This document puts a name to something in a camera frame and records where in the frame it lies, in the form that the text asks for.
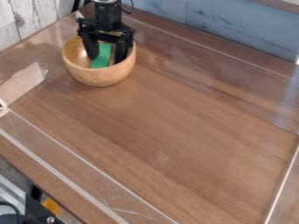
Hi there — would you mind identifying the green rectangular block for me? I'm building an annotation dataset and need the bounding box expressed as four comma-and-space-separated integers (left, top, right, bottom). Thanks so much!
91, 44, 112, 68

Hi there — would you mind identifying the black metal mount with screw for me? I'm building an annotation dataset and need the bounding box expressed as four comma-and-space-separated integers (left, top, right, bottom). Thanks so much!
21, 186, 67, 224

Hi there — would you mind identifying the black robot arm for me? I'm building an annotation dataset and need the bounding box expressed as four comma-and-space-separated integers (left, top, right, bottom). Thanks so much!
77, 0, 135, 63

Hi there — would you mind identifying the clear acrylic barrier wall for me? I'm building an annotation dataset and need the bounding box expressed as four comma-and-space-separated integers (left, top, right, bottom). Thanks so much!
0, 12, 299, 224

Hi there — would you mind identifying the black cable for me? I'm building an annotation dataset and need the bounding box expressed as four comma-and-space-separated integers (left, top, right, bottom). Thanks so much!
0, 201, 21, 221

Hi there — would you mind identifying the brown wooden bowl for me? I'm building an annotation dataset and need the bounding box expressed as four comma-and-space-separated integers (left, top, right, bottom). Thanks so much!
60, 36, 136, 87

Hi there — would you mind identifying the yellow label sticker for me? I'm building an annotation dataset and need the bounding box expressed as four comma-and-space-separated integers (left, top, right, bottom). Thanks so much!
41, 198, 60, 215

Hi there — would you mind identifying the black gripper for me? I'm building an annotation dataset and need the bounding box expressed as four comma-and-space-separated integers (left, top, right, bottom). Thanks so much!
77, 18, 135, 64

